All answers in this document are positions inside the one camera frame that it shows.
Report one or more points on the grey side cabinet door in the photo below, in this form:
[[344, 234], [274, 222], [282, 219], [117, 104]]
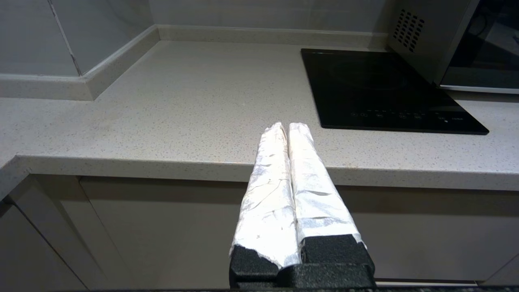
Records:
[[28, 259]]

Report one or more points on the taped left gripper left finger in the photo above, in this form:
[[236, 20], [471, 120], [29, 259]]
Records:
[[267, 194]]

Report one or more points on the black induction cooktop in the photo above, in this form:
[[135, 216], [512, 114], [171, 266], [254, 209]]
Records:
[[377, 89]]

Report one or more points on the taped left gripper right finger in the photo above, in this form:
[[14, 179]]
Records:
[[316, 194]]

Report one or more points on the silver microwave oven body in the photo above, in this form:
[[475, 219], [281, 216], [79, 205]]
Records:
[[429, 44]]

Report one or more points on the beige cabinet corner panel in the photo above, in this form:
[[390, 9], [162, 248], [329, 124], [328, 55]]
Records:
[[69, 227]]

